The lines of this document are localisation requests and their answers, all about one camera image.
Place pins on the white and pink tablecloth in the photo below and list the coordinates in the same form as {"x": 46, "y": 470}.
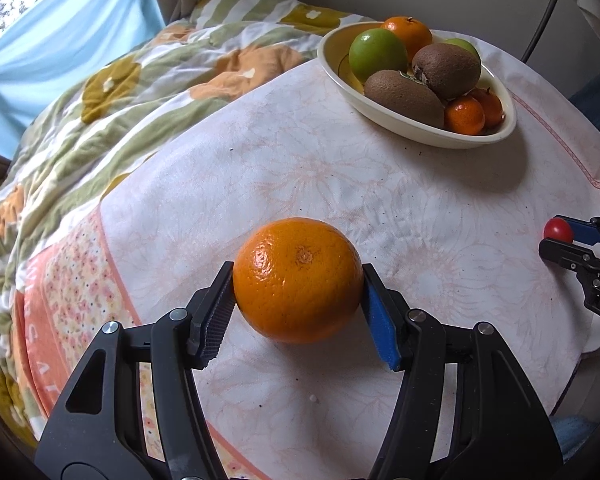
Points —
{"x": 330, "y": 175}

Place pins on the red cherry tomato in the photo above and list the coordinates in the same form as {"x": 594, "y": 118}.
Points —
{"x": 555, "y": 230}

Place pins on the small mandarin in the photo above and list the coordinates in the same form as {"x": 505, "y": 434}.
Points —
{"x": 464, "y": 115}
{"x": 410, "y": 35}
{"x": 492, "y": 105}

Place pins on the plump brown kiwi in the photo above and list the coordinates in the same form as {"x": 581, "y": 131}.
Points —
{"x": 447, "y": 70}

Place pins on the small green apple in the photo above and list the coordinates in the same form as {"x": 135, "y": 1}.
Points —
{"x": 462, "y": 45}

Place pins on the large green apple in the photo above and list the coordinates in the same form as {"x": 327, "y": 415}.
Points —
{"x": 375, "y": 52}

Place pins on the light blue curtain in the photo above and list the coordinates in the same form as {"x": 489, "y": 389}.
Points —
{"x": 55, "y": 45}

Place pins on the floral quilt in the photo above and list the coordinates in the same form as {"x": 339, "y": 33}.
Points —
{"x": 130, "y": 110}

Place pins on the large orange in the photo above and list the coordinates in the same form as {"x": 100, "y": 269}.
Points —
{"x": 297, "y": 280}

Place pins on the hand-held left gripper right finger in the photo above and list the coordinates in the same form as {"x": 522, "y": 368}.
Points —
{"x": 382, "y": 320}

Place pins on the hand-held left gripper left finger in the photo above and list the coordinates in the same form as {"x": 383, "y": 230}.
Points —
{"x": 215, "y": 320}

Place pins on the elongated brown kiwi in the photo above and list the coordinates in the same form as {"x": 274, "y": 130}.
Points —
{"x": 405, "y": 97}

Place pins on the cream oval bowl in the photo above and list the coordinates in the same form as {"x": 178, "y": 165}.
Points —
{"x": 410, "y": 132}

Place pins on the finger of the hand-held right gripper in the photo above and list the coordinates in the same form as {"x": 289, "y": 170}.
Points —
{"x": 582, "y": 230}
{"x": 565, "y": 252}

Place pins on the dark cloth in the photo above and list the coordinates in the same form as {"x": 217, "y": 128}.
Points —
{"x": 595, "y": 100}

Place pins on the blue denim cloth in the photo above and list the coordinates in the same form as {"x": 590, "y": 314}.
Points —
{"x": 572, "y": 435}

